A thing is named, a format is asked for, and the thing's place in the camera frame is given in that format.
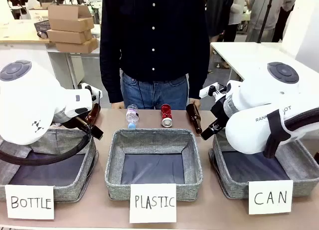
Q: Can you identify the small plastic bottle pink label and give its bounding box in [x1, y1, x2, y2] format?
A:
[126, 104, 140, 129]

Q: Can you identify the closed flat cardboard box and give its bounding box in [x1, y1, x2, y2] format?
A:
[55, 37, 98, 53]
[47, 29, 93, 44]

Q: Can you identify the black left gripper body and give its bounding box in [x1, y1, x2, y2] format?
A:
[61, 116, 88, 132]

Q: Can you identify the grey fabric basket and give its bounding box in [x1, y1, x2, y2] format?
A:
[104, 128, 203, 201]
[0, 129, 99, 203]
[208, 134, 319, 200]

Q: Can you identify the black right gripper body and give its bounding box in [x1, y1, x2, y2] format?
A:
[210, 97, 229, 131]

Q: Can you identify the white paper label BOTTLE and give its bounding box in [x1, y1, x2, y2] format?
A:
[4, 184, 55, 220]

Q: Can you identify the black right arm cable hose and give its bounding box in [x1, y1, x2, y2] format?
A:
[263, 107, 319, 159]

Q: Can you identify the crushed red can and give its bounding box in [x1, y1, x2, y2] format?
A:
[160, 104, 174, 128]

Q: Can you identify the bystander in black hoodie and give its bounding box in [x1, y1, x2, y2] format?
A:
[6, 0, 29, 20]

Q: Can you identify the bystander in grey coat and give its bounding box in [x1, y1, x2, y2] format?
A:
[245, 0, 297, 43]

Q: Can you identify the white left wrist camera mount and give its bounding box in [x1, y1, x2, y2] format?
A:
[79, 82, 103, 102]

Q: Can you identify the brown glass bottle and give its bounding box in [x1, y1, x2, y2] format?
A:
[76, 102, 102, 131]
[186, 103, 203, 135]

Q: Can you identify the white paper label CAN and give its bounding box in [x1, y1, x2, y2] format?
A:
[248, 180, 294, 215]

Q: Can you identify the white plastic crate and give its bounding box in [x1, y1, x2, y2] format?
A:
[28, 9, 49, 22]

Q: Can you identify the white paper label PLASTIC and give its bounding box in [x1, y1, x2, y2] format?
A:
[129, 183, 177, 224]

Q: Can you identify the large white table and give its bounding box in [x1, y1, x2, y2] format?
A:
[210, 42, 319, 82]

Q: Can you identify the white desk with legs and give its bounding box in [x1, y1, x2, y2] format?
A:
[47, 24, 102, 91]

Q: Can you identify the black wire basket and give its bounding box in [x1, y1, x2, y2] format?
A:
[34, 19, 50, 38]

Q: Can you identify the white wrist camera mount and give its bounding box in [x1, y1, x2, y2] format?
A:
[199, 82, 227, 99]
[79, 82, 103, 102]

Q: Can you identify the bystander in white top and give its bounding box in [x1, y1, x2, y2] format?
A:
[228, 0, 250, 42]

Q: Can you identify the open cardboard box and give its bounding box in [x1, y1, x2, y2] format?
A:
[48, 4, 95, 32]

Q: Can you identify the person in dark shirt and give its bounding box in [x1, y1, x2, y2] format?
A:
[99, 0, 211, 110]

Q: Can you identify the wooden top table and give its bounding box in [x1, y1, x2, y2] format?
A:
[0, 20, 58, 66]

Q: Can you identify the person's left hand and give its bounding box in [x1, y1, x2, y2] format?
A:
[188, 98, 201, 110]

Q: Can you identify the black tripod pole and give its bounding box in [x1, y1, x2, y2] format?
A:
[256, 0, 275, 43]

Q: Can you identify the bystander in black dress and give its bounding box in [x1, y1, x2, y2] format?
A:
[204, 0, 235, 69]

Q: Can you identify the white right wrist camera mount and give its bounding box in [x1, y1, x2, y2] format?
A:
[199, 82, 227, 99]

